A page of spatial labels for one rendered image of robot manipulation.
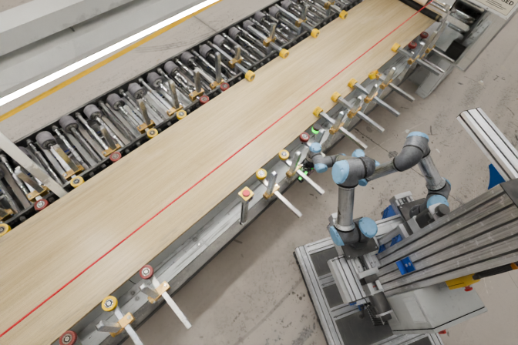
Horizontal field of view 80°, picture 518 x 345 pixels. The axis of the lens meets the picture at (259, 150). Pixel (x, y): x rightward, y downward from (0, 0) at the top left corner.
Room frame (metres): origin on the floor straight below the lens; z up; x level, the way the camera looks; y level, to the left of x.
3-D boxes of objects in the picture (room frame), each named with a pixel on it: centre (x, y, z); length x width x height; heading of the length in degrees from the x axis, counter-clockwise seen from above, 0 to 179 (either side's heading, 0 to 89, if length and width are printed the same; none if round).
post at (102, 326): (-0.02, 0.65, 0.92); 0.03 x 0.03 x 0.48; 52
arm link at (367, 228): (0.65, -0.68, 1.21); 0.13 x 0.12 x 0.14; 111
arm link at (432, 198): (0.87, -1.14, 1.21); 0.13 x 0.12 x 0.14; 156
